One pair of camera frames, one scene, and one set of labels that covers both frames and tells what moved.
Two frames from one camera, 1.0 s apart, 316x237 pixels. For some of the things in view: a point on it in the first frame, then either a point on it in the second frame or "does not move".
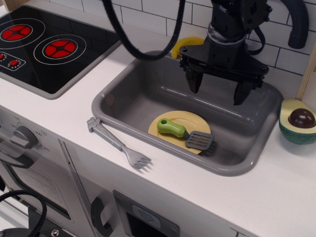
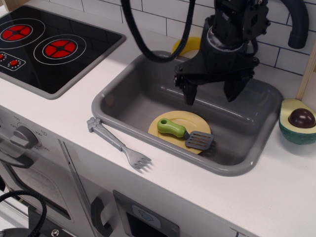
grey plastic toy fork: x=136 y=160 does not move
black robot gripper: x=227 y=59 to x=220 y=59
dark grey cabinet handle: x=97 y=207 does not move
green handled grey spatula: x=194 y=139 does not move
